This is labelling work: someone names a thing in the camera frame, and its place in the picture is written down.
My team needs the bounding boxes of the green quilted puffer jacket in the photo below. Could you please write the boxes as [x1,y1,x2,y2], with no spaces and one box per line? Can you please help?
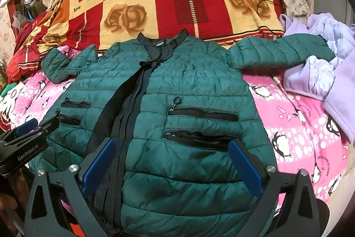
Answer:
[30,31,335,236]

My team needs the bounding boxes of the white green patterned cloth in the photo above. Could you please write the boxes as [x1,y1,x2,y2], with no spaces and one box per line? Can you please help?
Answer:
[1,82,25,131]

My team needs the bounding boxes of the red frilled pillow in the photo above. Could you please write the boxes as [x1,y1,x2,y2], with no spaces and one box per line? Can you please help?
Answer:
[6,11,61,83]

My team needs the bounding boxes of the pink penguin bed sheet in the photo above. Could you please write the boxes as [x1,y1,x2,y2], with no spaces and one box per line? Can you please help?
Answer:
[0,45,351,204]

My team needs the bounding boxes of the lavender fleece garment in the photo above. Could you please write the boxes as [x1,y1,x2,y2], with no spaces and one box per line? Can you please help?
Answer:
[280,13,354,143]

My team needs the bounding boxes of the red orange rose blanket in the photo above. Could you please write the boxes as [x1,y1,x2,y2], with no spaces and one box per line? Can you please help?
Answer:
[48,0,283,50]

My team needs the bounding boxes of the black cable on blanket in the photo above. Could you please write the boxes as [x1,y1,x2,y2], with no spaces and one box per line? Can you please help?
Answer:
[256,0,284,20]

